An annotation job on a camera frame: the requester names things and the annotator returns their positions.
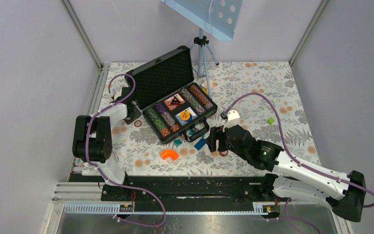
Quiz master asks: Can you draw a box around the red poker chip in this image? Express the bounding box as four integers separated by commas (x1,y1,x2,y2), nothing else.
134,120,142,127
219,150,229,157

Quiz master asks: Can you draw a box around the black poker set case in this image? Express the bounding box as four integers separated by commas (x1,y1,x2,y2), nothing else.
126,45,218,144

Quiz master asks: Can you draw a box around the black all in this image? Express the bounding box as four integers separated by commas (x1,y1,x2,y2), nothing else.
165,95,185,110

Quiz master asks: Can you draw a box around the blue card deck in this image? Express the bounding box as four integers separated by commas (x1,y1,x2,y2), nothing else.
175,107,198,126

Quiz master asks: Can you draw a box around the blue small blind button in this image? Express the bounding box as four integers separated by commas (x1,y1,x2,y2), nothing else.
180,116,193,125

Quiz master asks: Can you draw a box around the yellow big blind button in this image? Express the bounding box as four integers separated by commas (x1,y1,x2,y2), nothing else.
179,111,191,118

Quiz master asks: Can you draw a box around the orange curved toy block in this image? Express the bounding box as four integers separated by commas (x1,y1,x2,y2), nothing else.
160,150,179,160

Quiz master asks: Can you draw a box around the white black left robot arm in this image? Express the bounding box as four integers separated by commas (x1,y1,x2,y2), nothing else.
72,87,141,200

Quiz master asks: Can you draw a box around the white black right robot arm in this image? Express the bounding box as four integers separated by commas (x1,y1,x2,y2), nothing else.
206,125,366,222

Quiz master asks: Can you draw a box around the green chip row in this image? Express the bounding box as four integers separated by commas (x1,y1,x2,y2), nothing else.
146,108,170,137

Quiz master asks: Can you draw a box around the red card deck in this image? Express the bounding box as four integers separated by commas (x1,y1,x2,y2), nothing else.
164,93,185,111

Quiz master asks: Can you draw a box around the red yellow chip row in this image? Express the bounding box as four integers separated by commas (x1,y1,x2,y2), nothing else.
160,124,180,137

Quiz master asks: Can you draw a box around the blue toy brick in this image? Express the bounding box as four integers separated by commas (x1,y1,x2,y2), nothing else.
194,138,206,151

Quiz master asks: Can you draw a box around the green toy cube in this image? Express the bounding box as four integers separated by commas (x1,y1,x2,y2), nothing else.
266,117,275,125

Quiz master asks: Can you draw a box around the floral table mat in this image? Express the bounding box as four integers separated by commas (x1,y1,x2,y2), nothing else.
111,61,320,176

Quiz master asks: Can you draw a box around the teal triangular toy block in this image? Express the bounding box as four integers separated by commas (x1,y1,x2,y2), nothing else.
173,139,183,147

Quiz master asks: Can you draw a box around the orange blue chip row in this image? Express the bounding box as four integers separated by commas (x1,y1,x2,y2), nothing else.
189,84,214,109

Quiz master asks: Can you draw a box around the blue tripod stand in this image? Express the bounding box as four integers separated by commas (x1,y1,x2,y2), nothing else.
189,28,220,99

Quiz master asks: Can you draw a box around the blue perforated board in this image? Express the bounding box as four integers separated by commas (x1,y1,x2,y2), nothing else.
162,0,243,42

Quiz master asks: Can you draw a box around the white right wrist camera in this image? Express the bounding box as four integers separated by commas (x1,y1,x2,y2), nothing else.
223,110,240,129

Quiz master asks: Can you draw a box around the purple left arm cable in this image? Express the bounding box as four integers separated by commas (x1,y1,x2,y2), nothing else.
83,74,168,229

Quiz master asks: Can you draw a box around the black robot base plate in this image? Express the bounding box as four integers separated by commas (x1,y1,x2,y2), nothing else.
100,175,292,213

